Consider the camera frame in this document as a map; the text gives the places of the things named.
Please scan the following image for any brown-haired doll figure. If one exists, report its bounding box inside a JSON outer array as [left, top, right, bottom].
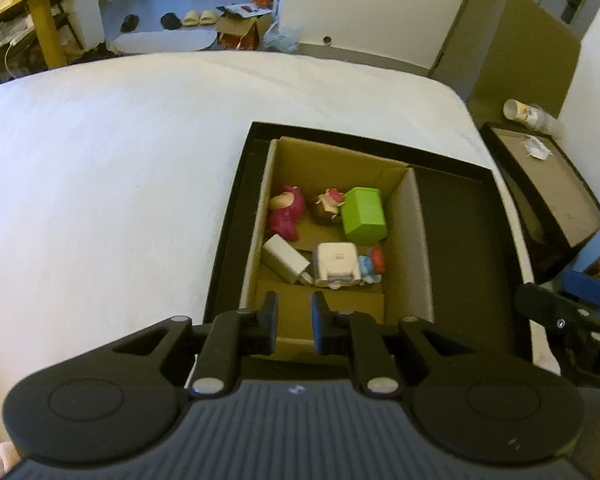
[[312, 187, 348, 226]]

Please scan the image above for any black chair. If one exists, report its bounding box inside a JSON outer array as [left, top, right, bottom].
[[0, 5, 88, 86]]

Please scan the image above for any white face mask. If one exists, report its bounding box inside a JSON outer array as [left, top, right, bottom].
[[522, 135, 553, 160]]

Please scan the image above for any large cardboard sheet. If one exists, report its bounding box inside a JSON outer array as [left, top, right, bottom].
[[467, 0, 581, 127]]

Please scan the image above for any black tray with brown inside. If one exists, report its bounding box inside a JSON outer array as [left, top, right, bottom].
[[480, 122, 600, 283]]

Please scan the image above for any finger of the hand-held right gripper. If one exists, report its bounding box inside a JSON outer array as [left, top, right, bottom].
[[566, 270, 600, 311], [514, 282, 593, 343]]

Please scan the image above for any open cardboard box with papers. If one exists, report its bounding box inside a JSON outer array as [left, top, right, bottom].
[[215, 4, 274, 52]]

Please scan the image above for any round table with yellow leg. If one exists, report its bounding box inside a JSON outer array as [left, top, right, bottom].
[[0, 0, 103, 70]]

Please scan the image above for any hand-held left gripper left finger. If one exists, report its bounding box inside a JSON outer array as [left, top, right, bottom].
[[27, 290, 280, 400]]

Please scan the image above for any grey door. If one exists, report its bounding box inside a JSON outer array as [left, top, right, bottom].
[[427, 0, 600, 81]]

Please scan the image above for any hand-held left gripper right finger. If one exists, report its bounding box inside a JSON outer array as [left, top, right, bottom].
[[310, 291, 556, 400]]

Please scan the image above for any black shallow tray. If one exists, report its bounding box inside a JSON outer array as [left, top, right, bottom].
[[203, 121, 533, 376]]

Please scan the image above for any clear plastic bag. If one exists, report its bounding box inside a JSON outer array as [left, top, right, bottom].
[[262, 20, 301, 54]]

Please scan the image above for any white lilac cube toy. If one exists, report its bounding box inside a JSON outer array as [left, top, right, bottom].
[[312, 241, 361, 290]]

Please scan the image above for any white charger plug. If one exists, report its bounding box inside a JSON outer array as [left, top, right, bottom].
[[262, 234, 313, 285]]

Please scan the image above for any stack of paper cups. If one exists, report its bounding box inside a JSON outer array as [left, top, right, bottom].
[[503, 99, 566, 136]]

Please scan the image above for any green cube box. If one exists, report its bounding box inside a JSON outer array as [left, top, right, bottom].
[[341, 186, 388, 243]]

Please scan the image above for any brown cardboard box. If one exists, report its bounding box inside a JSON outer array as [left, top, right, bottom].
[[240, 136, 436, 361]]

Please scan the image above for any blue and red figure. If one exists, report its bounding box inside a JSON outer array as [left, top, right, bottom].
[[357, 244, 386, 286]]

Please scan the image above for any pink bear toy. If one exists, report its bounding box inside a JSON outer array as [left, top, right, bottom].
[[269, 185, 307, 241]]

